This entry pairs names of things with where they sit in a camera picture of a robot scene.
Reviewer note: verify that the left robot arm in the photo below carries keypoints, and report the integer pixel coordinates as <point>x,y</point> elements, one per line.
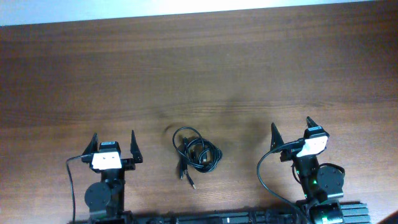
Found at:
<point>105,199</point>

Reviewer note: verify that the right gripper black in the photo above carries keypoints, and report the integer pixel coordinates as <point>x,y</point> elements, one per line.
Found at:
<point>286,154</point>

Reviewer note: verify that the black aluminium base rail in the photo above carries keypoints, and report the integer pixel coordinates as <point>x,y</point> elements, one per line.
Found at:
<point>352,213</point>

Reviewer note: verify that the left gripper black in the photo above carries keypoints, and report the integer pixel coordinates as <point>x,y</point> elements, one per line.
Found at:
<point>129,165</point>

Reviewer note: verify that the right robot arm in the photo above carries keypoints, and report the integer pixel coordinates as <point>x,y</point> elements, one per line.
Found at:
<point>322,184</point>

